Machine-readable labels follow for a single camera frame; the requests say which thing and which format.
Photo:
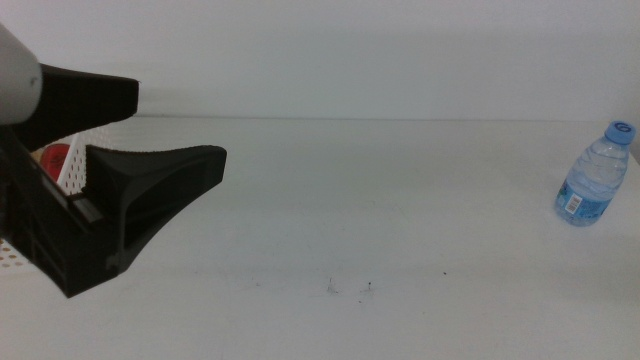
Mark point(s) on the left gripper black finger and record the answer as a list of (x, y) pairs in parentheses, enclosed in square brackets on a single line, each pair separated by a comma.
[(85, 100), (150, 185)]

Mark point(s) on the red cola can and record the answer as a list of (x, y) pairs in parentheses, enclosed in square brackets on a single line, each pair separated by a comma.
[(55, 162)]

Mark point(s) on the clear water bottle blue cap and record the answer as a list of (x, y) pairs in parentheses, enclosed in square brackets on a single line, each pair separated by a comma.
[(590, 185)]

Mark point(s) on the white perforated plastic basket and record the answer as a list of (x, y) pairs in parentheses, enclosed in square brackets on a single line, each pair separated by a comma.
[(75, 170)]

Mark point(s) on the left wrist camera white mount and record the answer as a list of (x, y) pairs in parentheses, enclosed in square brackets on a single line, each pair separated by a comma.
[(15, 80)]

